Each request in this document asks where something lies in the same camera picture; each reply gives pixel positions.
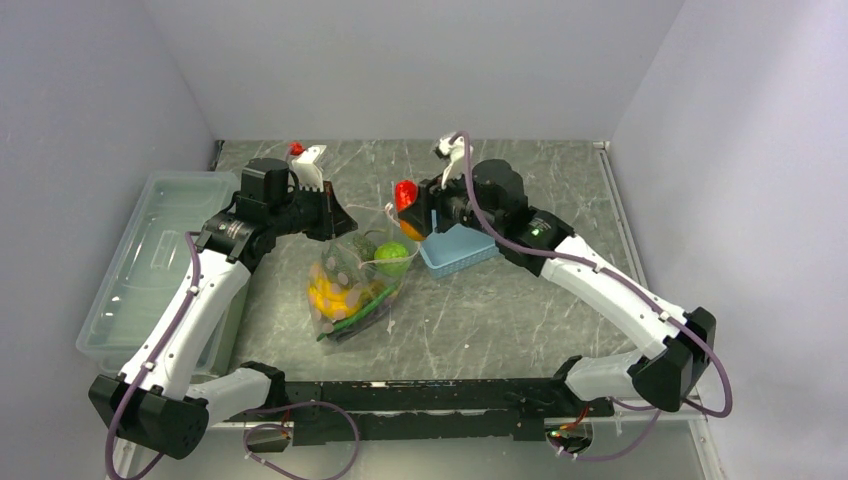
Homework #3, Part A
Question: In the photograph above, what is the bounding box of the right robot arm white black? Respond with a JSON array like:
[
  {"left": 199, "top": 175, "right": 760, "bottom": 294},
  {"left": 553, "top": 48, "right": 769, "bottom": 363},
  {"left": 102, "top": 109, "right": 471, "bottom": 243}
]
[{"left": 394, "top": 159, "right": 733, "bottom": 417}]

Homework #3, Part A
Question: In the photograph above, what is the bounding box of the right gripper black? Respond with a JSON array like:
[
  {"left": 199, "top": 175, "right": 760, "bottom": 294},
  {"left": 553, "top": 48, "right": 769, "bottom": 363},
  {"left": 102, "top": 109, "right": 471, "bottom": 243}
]
[{"left": 399, "top": 161, "right": 503, "bottom": 237}]

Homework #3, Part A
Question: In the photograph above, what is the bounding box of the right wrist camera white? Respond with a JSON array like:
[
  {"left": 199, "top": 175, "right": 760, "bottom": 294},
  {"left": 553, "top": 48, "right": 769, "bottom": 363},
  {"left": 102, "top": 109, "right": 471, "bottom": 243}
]
[{"left": 434, "top": 131, "right": 473, "bottom": 190}]

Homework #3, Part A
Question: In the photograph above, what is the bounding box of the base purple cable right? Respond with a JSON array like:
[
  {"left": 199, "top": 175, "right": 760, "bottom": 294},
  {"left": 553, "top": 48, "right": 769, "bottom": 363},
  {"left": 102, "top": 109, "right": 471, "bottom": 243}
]
[{"left": 546, "top": 397, "right": 664, "bottom": 464}]

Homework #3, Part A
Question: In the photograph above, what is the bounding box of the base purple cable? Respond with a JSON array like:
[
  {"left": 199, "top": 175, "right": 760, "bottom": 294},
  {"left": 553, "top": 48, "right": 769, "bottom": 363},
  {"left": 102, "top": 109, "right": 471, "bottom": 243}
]
[
  {"left": 546, "top": 397, "right": 664, "bottom": 464},
  {"left": 242, "top": 401, "right": 361, "bottom": 480}
]

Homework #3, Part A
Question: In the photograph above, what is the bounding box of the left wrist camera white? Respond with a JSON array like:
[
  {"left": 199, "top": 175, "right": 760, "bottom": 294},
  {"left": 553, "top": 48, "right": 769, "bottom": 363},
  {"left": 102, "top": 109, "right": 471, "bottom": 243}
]
[{"left": 288, "top": 142, "right": 327, "bottom": 192}]

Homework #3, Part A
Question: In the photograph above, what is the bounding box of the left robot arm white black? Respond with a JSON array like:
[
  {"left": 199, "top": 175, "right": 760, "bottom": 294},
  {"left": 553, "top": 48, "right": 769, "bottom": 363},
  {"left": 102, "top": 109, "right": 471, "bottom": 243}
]
[{"left": 88, "top": 147, "right": 357, "bottom": 459}]

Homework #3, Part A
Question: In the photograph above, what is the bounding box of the yellow banana bunch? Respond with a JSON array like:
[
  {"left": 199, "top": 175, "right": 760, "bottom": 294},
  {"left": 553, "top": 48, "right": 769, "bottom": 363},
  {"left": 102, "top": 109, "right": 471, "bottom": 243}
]
[{"left": 307, "top": 262, "right": 388, "bottom": 324}]

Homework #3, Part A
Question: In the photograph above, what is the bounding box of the clear zip top bag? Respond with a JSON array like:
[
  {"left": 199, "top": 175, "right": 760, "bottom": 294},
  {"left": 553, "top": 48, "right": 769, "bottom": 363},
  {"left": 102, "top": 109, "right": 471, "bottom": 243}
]
[{"left": 306, "top": 203, "right": 420, "bottom": 347}]

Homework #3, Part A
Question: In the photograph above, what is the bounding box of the green chili pepper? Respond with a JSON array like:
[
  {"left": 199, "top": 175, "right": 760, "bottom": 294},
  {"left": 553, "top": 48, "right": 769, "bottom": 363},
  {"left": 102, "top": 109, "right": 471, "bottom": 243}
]
[{"left": 309, "top": 281, "right": 401, "bottom": 342}]

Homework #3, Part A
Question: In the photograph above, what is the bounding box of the light green custard apple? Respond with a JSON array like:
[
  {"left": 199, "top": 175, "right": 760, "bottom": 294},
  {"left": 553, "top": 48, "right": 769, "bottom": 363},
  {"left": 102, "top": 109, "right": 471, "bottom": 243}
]
[{"left": 374, "top": 241, "right": 411, "bottom": 277}]

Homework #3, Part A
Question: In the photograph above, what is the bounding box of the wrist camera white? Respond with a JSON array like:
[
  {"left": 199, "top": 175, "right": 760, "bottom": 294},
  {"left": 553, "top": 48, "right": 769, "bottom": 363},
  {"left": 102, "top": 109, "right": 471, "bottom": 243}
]
[
  {"left": 288, "top": 142, "right": 327, "bottom": 192},
  {"left": 434, "top": 131, "right": 473, "bottom": 190}
]

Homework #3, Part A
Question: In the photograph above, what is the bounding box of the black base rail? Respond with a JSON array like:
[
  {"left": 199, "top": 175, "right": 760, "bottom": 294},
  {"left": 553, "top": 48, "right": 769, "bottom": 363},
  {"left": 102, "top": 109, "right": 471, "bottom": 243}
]
[{"left": 221, "top": 377, "right": 617, "bottom": 445}]

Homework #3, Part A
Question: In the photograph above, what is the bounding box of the clear plastic storage bin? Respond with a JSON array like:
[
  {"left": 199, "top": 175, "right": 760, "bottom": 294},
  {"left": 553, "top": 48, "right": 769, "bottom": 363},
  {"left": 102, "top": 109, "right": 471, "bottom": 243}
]
[{"left": 76, "top": 171, "right": 239, "bottom": 375}]

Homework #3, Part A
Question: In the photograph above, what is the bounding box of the green netted melon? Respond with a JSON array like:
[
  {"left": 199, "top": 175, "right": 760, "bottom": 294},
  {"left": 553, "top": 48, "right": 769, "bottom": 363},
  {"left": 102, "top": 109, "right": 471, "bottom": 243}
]
[{"left": 321, "top": 233, "right": 377, "bottom": 274}]

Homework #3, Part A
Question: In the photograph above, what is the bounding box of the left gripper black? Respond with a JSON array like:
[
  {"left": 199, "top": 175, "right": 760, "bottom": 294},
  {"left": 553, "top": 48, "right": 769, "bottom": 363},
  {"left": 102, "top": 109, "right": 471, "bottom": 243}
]
[{"left": 269, "top": 179, "right": 358, "bottom": 241}]

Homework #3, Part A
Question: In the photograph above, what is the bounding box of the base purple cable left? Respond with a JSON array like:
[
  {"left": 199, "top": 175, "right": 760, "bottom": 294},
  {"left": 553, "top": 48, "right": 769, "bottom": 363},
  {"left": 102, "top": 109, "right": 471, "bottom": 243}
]
[{"left": 242, "top": 401, "right": 361, "bottom": 480}]

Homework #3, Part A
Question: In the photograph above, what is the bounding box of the light blue plastic basket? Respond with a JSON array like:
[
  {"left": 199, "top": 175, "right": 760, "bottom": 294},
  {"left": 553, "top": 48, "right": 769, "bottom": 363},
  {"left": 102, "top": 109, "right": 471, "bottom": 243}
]
[{"left": 420, "top": 224, "right": 500, "bottom": 279}]

